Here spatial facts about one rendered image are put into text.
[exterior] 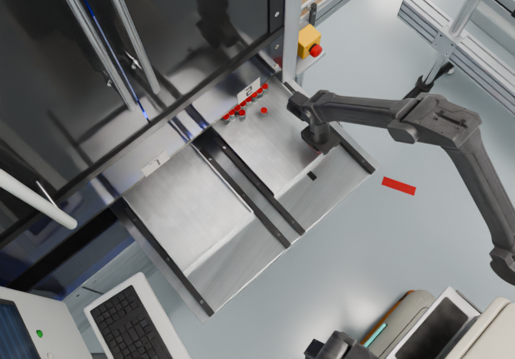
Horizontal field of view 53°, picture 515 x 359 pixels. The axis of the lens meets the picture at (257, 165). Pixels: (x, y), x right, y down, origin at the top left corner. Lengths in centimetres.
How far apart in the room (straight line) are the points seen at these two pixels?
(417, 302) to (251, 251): 87
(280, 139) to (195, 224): 37
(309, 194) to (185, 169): 38
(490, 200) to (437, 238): 144
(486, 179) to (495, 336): 29
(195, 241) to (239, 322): 90
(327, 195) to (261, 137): 27
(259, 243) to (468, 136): 72
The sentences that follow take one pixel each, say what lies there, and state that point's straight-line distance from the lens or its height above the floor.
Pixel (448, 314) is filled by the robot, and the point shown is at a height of 104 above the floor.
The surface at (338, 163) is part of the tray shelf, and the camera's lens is 158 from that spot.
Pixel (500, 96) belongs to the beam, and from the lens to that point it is 231.
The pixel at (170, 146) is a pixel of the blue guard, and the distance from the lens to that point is 143.
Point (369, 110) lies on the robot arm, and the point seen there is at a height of 134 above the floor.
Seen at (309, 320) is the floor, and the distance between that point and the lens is 236.
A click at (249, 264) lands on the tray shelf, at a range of 149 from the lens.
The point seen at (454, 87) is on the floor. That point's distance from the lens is 284.
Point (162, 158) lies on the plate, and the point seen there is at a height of 102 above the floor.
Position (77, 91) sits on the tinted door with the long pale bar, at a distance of 104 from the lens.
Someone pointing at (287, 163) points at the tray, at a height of 88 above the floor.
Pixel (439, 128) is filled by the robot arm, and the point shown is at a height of 148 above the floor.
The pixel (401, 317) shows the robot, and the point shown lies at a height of 27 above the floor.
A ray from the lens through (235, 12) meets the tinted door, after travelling 120.
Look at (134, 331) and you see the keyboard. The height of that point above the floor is 83.
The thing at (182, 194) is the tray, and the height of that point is 88.
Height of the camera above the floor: 235
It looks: 70 degrees down
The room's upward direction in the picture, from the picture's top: 4 degrees counter-clockwise
